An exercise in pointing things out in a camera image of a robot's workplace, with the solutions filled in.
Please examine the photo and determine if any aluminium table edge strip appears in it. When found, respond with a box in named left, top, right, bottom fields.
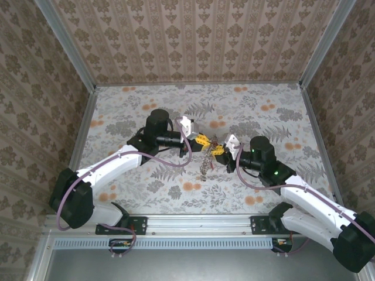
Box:
left=301, top=84, right=344, bottom=205
left=67, top=87, right=99, bottom=172

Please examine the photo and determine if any grey metal sheet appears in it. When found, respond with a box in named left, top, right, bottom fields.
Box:
left=43, top=248, right=363, bottom=281

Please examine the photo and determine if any aluminium mounting rail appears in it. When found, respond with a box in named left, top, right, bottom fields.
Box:
left=45, top=214, right=294, bottom=237

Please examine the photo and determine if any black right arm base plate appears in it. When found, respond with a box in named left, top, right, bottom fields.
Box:
left=249, top=215, right=294, bottom=235

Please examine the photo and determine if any grey slotted cable duct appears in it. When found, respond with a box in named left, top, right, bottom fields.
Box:
left=54, top=237, right=321, bottom=250

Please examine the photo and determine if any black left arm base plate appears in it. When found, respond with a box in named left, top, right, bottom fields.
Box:
left=95, top=215, right=148, bottom=236

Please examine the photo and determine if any short purple base cable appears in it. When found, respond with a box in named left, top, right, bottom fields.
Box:
left=98, top=224, right=138, bottom=260
left=271, top=233, right=311, bottom=255

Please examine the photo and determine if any aluminium corner post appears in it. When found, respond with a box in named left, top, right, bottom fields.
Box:
left=298, top=0, right=357, bottom=88
left=33, top=0, right=97, bottom=92

